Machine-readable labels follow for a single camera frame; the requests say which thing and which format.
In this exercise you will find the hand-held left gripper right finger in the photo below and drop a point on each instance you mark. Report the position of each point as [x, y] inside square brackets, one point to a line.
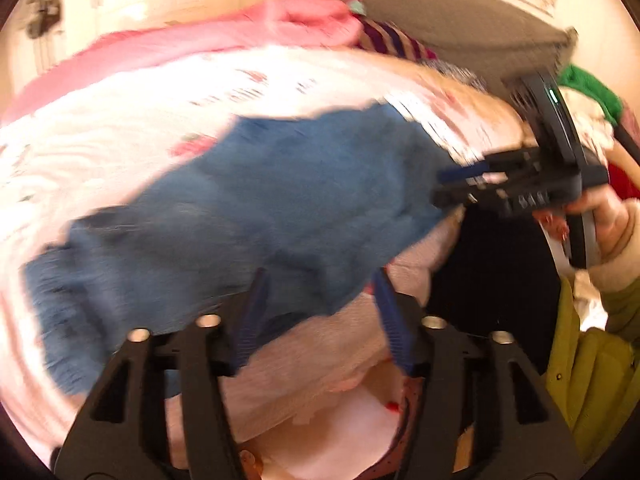
[392, 322]

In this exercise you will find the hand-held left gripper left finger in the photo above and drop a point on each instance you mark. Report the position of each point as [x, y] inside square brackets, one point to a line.
[251, 317]

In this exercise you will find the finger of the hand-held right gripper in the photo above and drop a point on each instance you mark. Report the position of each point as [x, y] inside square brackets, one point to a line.
[465, 192]
[465, 172]

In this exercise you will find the blue denim pants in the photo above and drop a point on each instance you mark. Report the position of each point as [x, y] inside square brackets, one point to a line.
[260, 200]

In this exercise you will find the person's right hand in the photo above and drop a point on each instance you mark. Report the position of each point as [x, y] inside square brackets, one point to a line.
[610, 215]

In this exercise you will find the green cloth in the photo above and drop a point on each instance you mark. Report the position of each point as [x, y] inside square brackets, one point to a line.
[590, 87]

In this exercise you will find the dotted maroon slipper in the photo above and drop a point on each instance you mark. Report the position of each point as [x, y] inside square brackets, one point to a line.
[405, 410]

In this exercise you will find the striped cloth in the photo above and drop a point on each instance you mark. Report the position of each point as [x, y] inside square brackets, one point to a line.
[395, 40]

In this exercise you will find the grey headboard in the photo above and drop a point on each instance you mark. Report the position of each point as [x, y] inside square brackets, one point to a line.
[450, 15]

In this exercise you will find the person's green jacket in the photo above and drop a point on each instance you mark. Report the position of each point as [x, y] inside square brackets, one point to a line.
[595, 375]

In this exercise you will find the pink printed bedsheet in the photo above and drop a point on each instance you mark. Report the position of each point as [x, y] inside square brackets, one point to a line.
[125, 140]

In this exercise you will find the pink quilt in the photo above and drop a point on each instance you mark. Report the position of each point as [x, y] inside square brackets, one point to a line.
[210, 35]

